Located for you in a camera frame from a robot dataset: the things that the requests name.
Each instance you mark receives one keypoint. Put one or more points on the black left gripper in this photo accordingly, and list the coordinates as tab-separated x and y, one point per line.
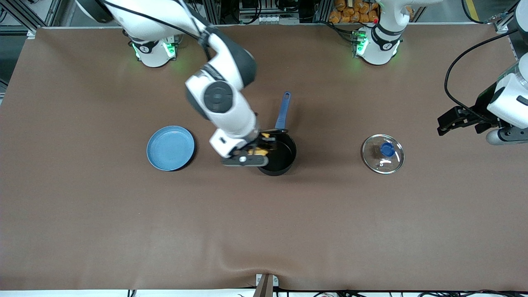
481	108

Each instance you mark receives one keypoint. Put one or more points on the aluminium frame rail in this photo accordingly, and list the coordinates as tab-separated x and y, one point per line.
501	22
45	14

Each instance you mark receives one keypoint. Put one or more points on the glass lid with blue knob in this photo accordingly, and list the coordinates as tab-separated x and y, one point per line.
377	161

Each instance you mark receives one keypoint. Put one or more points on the yellow potato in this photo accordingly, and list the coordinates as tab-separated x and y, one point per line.
258	151

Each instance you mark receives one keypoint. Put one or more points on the metal table edge bracket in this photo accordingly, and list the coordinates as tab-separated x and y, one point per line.
267	284

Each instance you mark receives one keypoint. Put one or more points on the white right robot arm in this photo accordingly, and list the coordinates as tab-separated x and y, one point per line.
237	119

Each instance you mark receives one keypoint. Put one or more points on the orange snack bags pile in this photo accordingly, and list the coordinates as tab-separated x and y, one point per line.
354	10

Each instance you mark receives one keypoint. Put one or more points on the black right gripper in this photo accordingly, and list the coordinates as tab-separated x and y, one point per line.
260	142

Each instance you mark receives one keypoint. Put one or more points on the blue round plate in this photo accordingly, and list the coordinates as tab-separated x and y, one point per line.
170	148

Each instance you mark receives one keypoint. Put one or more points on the small white power strip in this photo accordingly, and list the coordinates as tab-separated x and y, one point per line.
271	18

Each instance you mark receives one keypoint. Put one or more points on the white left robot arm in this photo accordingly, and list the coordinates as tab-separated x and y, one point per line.
377	45

